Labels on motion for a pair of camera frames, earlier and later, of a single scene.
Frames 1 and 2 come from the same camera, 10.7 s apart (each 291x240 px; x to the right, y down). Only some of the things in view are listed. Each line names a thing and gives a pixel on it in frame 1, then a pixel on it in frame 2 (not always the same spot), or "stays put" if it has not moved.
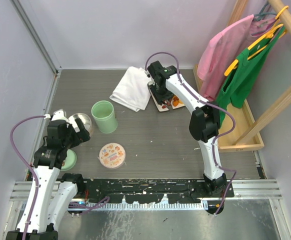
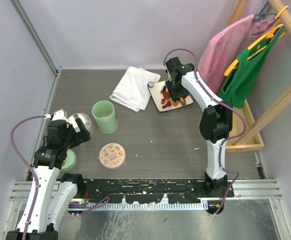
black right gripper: x=168 y=96 → x=183 y=93
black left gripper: x=83 y=135 stays put
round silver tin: x=85 y=120 stays put
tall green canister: x=103 y=112 stays put
